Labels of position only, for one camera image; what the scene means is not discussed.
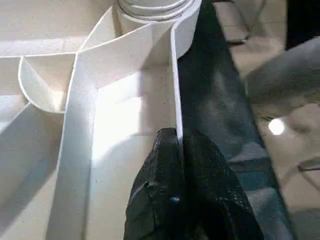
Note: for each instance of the white plastic table leg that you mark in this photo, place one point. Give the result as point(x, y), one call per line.
point(155, 8)

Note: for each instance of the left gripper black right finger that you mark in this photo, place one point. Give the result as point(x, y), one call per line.
point(215, 200)

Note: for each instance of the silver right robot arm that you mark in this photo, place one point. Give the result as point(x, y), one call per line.
point(287, 75)

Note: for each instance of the white plastic table top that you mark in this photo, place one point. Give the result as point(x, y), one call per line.
point(75, 125)

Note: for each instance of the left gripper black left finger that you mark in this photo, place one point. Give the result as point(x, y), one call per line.
point(157, 195)

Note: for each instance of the black work mat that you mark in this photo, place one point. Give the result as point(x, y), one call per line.
point(225, 100)

